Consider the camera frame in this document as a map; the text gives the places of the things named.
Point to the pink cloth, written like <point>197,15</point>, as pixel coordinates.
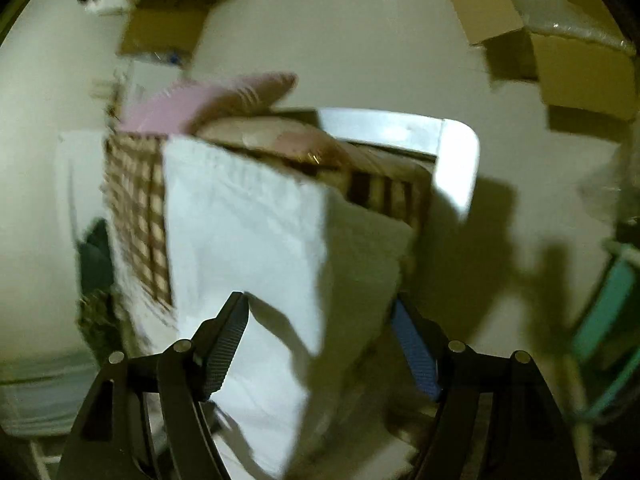
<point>170,107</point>

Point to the beige cloth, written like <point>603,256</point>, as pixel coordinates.
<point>270,135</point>

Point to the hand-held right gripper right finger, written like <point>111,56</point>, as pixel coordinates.
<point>416,352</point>

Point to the white towel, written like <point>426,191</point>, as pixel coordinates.
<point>250,240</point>

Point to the bubble wrap sheet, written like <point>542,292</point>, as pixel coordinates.
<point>560,15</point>

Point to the clear plastic bag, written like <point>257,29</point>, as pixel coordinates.
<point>607,190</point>

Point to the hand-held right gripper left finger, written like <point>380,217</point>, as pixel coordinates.
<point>226,347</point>

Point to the brown checked cloth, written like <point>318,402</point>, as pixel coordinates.
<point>137,200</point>

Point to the white plastic laundry basket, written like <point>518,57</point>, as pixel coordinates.
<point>455,160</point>

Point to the open cardboard box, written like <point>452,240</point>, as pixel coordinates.
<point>160,35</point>

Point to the teal stool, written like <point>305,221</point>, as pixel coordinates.
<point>602,320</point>

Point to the large cardboard box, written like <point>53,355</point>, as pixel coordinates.
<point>575,70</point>

